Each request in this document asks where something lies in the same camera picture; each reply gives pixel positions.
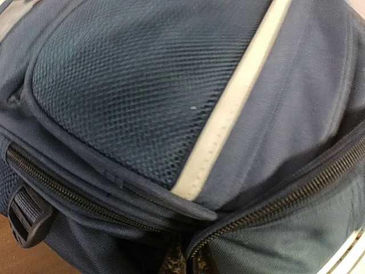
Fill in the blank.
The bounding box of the navy blue backpack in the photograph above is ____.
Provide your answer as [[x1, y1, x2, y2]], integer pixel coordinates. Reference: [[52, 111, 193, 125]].
[[1, 1, 364, 273]]

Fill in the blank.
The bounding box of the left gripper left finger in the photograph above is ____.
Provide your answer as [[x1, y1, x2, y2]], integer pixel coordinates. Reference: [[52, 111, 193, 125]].
[[159, 236, 185, 274]]

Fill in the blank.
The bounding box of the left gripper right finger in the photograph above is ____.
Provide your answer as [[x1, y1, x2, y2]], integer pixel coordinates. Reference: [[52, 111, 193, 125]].
[[192, 247, 218, 274]]

